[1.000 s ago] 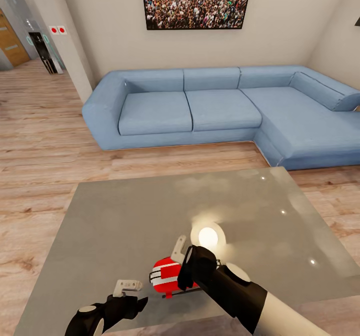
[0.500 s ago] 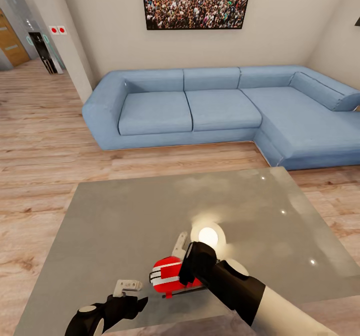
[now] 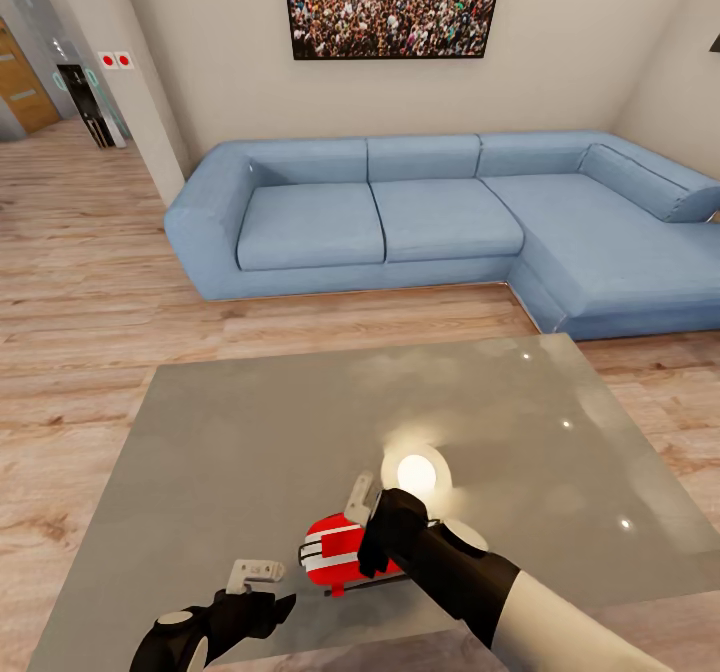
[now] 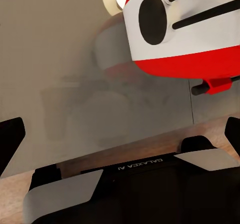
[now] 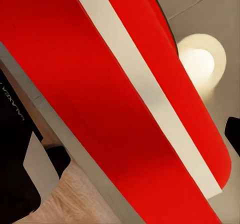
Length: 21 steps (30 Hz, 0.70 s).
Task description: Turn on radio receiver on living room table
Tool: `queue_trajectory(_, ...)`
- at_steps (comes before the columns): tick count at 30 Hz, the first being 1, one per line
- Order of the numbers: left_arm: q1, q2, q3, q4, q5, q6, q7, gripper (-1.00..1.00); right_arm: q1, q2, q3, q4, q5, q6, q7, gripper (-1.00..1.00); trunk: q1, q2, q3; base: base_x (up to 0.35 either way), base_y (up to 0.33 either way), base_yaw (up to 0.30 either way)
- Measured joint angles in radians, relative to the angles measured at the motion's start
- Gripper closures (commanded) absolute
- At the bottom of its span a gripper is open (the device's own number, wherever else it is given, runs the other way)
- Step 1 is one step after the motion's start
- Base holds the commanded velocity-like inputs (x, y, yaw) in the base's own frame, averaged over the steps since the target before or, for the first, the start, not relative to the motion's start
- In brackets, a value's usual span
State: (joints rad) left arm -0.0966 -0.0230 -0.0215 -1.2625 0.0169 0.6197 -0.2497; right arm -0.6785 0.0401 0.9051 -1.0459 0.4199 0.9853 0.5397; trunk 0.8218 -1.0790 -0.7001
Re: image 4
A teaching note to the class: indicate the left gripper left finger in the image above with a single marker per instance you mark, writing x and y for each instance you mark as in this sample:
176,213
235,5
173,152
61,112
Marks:
12,132

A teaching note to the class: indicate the radio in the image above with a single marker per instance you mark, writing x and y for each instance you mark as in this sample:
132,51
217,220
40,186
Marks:
189,39

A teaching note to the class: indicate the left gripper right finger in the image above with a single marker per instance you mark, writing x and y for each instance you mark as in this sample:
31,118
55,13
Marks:
232,132

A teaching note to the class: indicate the coffee table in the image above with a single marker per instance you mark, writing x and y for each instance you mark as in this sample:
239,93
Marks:
66,69

